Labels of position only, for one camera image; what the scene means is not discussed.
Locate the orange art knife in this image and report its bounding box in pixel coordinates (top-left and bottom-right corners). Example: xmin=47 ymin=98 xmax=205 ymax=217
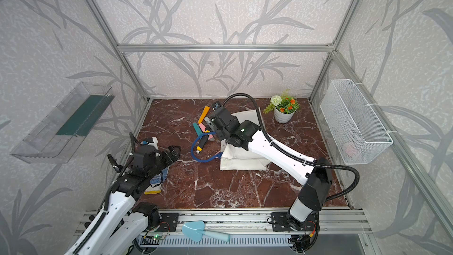
xmin=198 ymin=106 xmax=210 ymax=124

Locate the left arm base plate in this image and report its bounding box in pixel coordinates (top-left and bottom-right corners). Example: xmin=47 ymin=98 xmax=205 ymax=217
xmin=145 ymin=212 xmax=179 ymax=233

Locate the white wire mesh basket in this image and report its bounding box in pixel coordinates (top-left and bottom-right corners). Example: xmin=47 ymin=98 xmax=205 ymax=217
xmin=320 ymin=79 xmax=394 ymax=165

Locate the black yellow art knife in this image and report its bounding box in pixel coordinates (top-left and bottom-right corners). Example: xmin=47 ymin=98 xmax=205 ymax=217
xmin=197 ymin=135 xmax=209 ymax=153

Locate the white power adapter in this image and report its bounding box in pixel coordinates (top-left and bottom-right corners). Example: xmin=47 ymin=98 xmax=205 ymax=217
xmin=140 ymin=137 xmax=159 ymax=149

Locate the blue dotted work glove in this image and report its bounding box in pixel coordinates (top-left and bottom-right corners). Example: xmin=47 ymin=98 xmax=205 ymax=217
xmin=144 ymin=168 xmax=169 ymax=195

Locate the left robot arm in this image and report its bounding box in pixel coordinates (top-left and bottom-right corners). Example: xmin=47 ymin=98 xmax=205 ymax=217
xmin=66 ymin=145 xmax=181 ymax=255

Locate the clear plastic wall bin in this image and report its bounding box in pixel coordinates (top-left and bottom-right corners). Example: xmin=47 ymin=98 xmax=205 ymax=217
xmin=11 ymin=82 xmax=115 ymax=164

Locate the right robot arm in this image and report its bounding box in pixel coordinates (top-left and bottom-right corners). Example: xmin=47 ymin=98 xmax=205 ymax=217
xmin=209 ymin=93 xmax=360 ymax=231

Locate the potted artificial flower plant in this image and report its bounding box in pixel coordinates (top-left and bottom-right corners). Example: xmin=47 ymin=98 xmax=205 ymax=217
xmin=263 ymin=89 xmax=300 ymax=124

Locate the light blue trowel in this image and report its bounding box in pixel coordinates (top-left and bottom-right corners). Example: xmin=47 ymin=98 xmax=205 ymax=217
xmin=182 ymin=221 xmax=230 ymax=242

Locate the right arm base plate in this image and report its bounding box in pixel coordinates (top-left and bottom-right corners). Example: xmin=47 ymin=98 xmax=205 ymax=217
xmin=267 ymin=212 xmax=320 ymax=233

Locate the white Doraemon tote pouch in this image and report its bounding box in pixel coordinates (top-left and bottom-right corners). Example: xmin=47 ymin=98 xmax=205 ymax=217
xmin=190 ymin=109 xmax=273 ymax=171

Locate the teal art knife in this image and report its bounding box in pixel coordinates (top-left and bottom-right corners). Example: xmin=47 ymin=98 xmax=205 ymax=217
xmin=192 ymin=122 xmax=203 ymax=136

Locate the grey art knife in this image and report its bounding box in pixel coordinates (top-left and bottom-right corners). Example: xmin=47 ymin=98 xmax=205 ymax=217
xmin=204 ymin=117 xmax=215 ymax=131

